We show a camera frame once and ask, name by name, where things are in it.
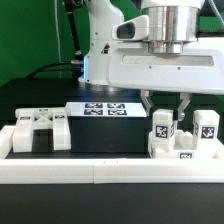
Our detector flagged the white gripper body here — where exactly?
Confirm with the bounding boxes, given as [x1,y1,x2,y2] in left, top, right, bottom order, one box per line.
[107,37,224,95]

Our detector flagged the white U-shaped fence frame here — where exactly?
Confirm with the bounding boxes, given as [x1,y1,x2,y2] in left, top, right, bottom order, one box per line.
[0,126,224,184]

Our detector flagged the white hanging cable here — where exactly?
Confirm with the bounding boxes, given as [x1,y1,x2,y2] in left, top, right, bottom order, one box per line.
[53,0,64,80]

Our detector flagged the white chair back part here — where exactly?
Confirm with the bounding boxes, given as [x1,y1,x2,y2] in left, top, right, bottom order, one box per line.
[13,107,71,153]

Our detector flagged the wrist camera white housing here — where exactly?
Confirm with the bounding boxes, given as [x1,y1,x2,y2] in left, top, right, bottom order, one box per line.
[112,15,150,41]

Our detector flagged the black cable bundle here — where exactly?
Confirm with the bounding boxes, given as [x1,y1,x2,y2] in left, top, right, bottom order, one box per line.
[26,61,84,80]

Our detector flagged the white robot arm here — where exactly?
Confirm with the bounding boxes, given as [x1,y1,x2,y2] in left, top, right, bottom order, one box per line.
[64,0,224,120]

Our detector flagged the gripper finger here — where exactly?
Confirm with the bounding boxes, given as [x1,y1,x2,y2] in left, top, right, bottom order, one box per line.
[140,90,154,117]
[177,93,191,121]

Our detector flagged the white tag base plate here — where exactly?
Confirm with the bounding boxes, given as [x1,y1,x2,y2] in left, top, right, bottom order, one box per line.
[65,102,146,118]

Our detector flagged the white chair seat part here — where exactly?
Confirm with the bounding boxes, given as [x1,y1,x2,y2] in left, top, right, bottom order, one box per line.
[148,130,224,160]

